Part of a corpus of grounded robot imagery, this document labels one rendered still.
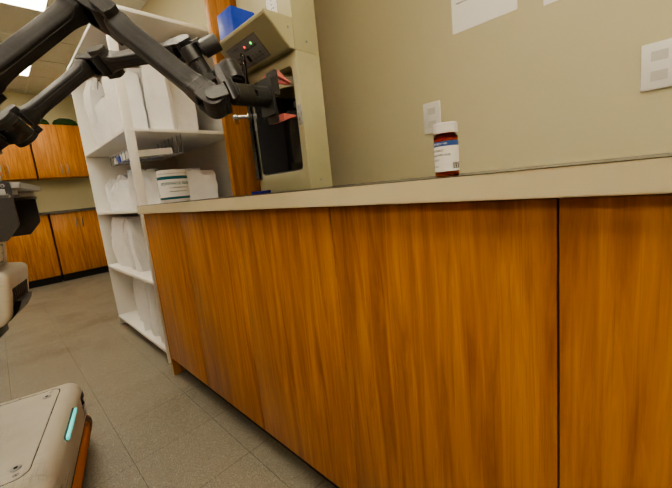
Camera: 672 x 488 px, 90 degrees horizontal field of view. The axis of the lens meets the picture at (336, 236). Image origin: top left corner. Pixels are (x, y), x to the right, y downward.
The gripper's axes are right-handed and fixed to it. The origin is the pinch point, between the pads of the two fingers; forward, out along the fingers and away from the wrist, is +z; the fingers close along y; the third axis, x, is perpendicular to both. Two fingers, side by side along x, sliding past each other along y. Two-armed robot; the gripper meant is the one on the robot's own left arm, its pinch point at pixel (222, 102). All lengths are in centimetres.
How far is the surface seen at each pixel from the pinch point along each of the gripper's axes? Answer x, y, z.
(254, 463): 14, 60, 112
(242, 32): -0.1, -18.7, -16.0
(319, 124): 1.4, -25.5, 23.1
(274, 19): 10.1, -27.8, -10.8
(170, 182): -41, 38, 7
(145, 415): -31, 105, 90
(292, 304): 34, 16, 64
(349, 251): 54, -4, 55
